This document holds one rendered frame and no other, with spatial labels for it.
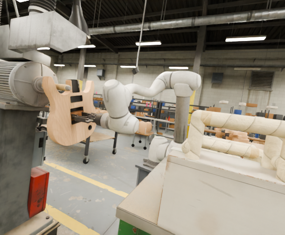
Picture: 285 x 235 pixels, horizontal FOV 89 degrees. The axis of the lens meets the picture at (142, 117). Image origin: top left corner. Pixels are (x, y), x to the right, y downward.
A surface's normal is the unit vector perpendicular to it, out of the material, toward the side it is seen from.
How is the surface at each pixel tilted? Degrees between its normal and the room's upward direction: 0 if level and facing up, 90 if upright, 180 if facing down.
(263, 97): 90
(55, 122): 89
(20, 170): 90
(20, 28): 90
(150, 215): 0
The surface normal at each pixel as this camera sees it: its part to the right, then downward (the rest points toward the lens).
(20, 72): 0.67, -0.07
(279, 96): -0.39, 0.00
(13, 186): 0.91, 0.15
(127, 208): 0.15, -0.99
